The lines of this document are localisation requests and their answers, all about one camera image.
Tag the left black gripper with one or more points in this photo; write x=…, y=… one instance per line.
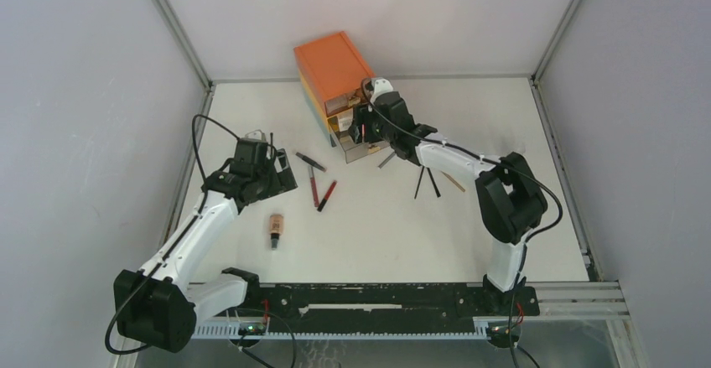
x=282, y=181

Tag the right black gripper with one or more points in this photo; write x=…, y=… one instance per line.
x=363, y=116

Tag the clear top drawer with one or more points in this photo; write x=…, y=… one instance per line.
x=346, y=101

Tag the clear drawer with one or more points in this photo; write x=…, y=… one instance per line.
x=340, y=138
x=346, y=101

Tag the BB cream tube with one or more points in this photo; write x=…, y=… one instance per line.
x=276, y=226

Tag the red lipstick black cap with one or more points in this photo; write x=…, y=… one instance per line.
x=327, y=196

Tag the orange three-drawer organizer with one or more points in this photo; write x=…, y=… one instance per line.
x=329, y=66

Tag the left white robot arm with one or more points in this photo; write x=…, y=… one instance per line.
x=156, y=305

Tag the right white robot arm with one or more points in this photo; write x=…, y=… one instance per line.
x=511, y=200

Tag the dark concealer stick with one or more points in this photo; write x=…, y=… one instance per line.
x=311, y=162

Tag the pink lip gloss tube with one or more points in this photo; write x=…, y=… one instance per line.
x=313, y=186

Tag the grey silver pencil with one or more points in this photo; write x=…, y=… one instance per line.
x=386, y=160

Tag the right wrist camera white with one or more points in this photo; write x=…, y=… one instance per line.
x=374, y=87

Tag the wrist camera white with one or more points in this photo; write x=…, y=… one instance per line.
x=374, y=87
x=256, y=135

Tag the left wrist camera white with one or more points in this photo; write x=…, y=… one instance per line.
x=256, y=135

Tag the wooden handle brush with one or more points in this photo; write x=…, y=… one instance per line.
x=454, y=182

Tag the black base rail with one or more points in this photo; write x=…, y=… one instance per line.
x=383, y=308

